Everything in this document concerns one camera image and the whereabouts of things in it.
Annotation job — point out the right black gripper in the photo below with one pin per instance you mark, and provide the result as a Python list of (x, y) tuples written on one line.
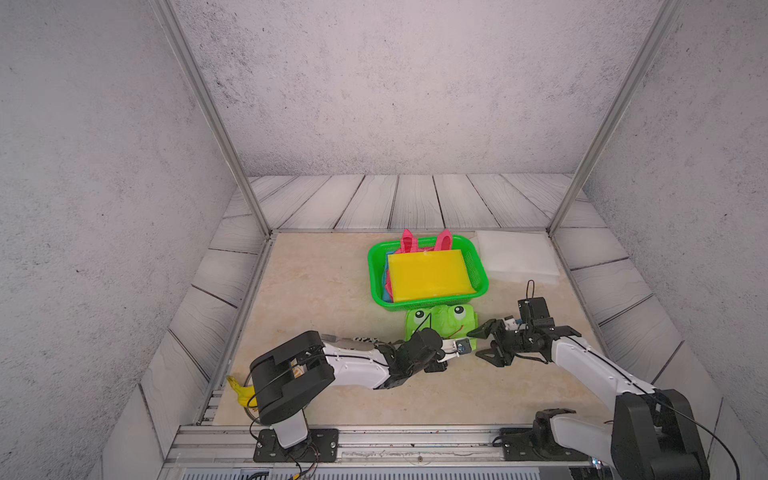
[(495, 328)]

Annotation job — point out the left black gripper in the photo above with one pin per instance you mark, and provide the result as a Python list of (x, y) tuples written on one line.
[(438, 367)]

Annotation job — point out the green frog raincoat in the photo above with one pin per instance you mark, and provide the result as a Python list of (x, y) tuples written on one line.
[(450, 322)]

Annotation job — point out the yellow raincoat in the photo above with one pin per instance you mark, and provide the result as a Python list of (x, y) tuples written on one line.
[(427, 275)]

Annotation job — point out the white raincoat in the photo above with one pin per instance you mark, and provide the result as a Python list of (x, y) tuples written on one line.
[(518, 257)]

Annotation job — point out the green plastic basket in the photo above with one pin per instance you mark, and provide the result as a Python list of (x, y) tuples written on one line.
[(376, 260)]

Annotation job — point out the pink bunny raincoat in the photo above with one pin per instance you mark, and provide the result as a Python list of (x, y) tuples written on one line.
[(409, 243)]

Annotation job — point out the blue raincoat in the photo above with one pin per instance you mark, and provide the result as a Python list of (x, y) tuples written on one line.
[(386, 284)]

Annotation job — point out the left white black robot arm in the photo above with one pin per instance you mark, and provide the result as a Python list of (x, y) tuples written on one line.
[(287, 378)]

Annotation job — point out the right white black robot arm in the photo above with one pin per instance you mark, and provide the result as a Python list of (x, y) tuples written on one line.
[(652, 433)]

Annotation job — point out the yellow bananas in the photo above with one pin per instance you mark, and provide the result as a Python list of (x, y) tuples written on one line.
[(245, 393)]

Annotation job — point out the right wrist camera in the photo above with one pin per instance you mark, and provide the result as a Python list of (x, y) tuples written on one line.
[(534, 313)]

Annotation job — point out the fork with zebra handle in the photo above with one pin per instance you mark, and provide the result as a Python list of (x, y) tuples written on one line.
[(354, 339)]

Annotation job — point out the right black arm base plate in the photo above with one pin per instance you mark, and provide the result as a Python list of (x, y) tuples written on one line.
[(534, 445)]

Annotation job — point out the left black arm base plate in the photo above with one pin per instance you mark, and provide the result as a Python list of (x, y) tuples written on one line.
[(320, 446)]

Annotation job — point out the right metal corner post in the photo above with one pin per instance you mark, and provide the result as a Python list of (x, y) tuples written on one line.
[(660, 27)]

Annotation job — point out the metal corner post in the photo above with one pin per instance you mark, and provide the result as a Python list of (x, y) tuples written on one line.
[(179, 44), (660, 27)]

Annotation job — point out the aluminium front rail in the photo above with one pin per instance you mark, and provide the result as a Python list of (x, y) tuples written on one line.
[(362, 452)]

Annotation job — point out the left metal corner post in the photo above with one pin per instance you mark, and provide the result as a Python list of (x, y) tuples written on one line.
[(179, 44)]

